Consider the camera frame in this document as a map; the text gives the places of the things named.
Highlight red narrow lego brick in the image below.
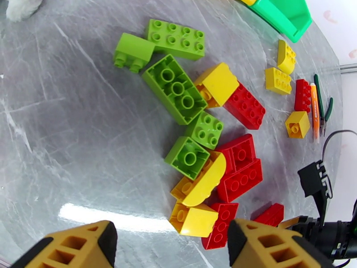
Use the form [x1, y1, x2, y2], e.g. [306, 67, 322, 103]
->
[294, 79, 312, 113]

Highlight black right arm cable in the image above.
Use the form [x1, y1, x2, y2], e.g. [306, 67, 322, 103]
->
[322, 129, 357, 164]

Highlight yellow studded lego brick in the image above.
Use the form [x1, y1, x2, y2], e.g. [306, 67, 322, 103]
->
[264, 67, 292, 96]

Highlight red two-by-four lego brick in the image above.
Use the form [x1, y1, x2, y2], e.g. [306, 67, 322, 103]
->
[216, 159, 264, 203]
[223, 81, 266, 130]
[201, 202, 239, 251]

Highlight orange marker pen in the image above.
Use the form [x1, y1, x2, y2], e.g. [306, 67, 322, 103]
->
[310, 83, 322, 143]

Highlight red two-by-two lego brick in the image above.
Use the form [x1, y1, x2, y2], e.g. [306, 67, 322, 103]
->
[215, 133, 257, 175]

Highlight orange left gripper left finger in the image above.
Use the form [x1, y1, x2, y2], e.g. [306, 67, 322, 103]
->
[11, 219, 118, 268]

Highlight green plastic bin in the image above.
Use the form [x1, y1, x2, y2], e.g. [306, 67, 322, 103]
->
[231, 0, 313, 43]

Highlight yellow curved lego brick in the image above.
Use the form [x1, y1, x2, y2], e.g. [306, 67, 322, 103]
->
[170, 151, 227, 207]
[277, 39, 297, 75]

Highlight yellow sloped lego brick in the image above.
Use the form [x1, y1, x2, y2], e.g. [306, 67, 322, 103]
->
[168, 201, 219, 238]
[193, 62, 240, 109]

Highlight green two-by-four lego brick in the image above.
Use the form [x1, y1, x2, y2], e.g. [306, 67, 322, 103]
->
[141, 54, 209, 126]
[144, 18, 206, 62]

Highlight green two-by-two lego brick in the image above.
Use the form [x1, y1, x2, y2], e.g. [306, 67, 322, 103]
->
[164, 136, 211, 181]
[112, 33, 156, 74]
[185, 111, 224, 150]

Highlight grey white plush dog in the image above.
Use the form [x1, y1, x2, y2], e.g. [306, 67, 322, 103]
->
[5, 0, 44, 23]

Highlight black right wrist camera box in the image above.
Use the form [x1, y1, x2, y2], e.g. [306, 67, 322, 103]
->
[298, 160, 333, 220]

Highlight green handled pliers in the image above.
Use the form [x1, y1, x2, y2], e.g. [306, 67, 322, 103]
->
[313, 73, 334, 137]

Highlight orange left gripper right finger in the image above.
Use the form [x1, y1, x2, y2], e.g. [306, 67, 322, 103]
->
[227, 218, 334, 268]

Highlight red small lego brick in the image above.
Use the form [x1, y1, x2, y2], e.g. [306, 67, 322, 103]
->
[253, 203, 285, 228]

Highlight yellow two-by-two lego brick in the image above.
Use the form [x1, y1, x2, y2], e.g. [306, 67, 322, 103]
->
[284, 110, 311, 139]

